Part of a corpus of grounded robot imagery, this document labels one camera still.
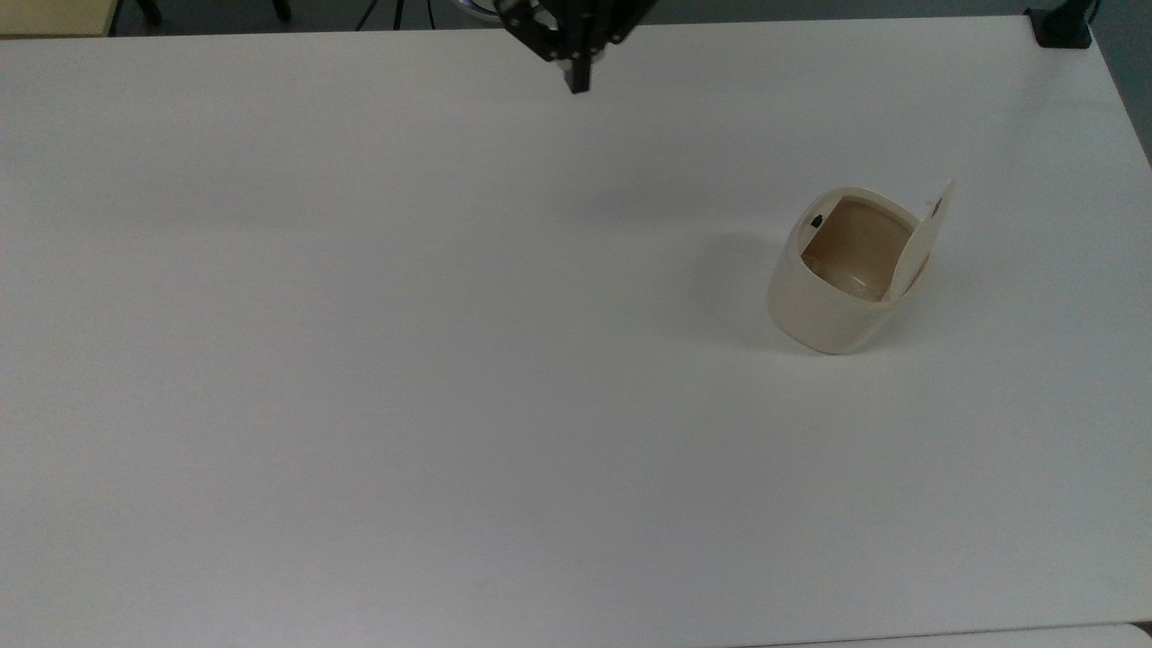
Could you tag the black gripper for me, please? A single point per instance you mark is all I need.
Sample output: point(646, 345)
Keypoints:
point(562, 27)

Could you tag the cream plastic trash bin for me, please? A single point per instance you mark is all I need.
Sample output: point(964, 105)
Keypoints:
point(823, 319)

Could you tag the cream trash bin lid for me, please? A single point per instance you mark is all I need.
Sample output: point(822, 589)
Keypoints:
point(918, 247)

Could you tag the silver round metal rim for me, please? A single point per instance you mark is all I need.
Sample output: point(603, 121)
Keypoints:
point(475, 9)

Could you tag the black tripod legs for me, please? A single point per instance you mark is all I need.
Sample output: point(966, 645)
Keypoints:
point(396, 11)

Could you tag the black chair leg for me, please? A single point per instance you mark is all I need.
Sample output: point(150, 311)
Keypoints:
point(149, 11)
point(282, 9)

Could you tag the black table clamp block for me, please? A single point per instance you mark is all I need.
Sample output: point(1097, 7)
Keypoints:
point(1062, 27)

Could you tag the yellow wooden desk top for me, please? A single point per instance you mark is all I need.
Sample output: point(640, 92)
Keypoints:
point(54, 16)

